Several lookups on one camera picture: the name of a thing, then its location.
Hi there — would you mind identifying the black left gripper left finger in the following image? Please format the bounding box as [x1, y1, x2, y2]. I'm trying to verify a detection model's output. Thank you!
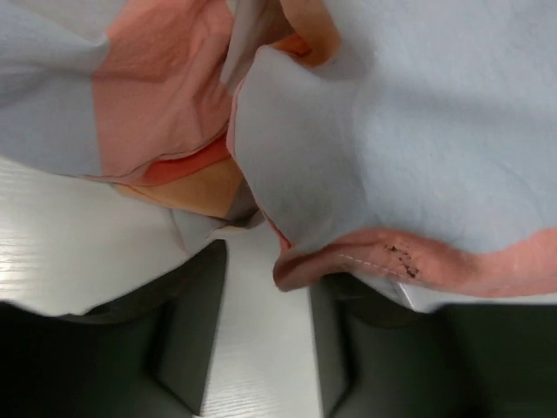
[1, 240, 228, 417]

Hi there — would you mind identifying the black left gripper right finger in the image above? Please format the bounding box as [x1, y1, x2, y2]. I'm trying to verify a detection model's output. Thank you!
[310, 274, 556, 417]

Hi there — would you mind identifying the white pillow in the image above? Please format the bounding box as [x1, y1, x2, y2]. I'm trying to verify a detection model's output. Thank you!
[363, 277, 446, 314]

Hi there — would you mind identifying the orange grey checked pillowcase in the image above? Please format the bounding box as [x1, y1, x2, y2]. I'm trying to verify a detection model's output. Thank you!
[1, 1, 556, 303]

